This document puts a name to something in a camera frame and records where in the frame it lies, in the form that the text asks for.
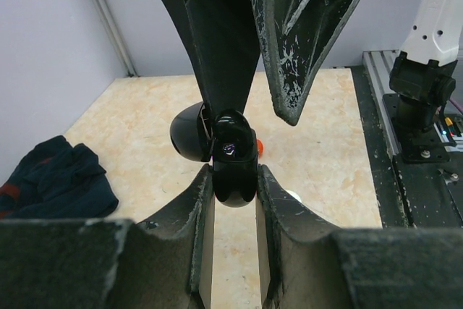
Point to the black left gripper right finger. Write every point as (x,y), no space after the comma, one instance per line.
(308,262)

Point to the white earbud charging case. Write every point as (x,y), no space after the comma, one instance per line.
(295,196)

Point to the black earbud charging case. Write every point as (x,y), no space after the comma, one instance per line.
(232,152)

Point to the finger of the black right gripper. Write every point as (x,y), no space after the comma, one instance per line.
(295,38)
(222,44)

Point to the orange earbud charging case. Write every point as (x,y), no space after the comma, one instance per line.
(260,147)

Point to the dark navy folded cloth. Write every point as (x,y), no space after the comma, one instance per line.
(57,180)

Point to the aluminium corner post right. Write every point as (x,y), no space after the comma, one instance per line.
(115,36)

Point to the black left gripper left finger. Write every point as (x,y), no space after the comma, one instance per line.
(164,261)

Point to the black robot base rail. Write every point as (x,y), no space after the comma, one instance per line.
(418,182)

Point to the black earbud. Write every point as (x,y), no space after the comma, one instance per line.
(232,119)

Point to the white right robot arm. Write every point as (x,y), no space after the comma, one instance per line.
(433,42)

